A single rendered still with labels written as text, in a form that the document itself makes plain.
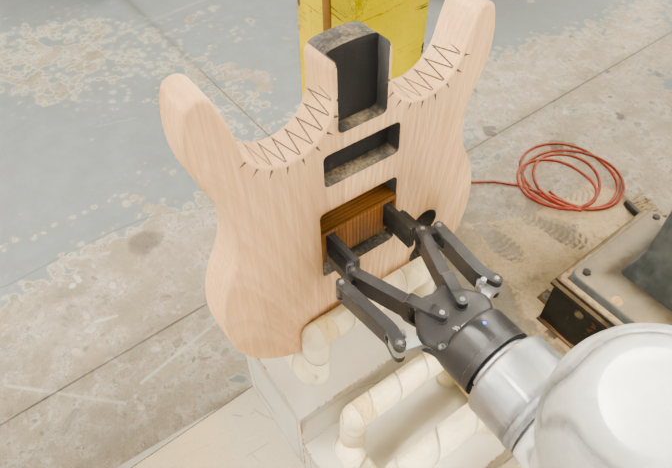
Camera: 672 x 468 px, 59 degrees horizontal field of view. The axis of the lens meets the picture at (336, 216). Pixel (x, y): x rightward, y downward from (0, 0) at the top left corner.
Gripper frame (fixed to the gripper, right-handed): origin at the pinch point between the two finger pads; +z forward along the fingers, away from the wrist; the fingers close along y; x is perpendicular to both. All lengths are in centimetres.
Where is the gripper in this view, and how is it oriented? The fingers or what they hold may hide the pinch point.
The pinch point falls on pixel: (361, 230)
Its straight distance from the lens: 64.3
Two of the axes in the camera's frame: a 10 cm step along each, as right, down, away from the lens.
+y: 8.2, -4.3, 3.9
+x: -0.2, -6.9, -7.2
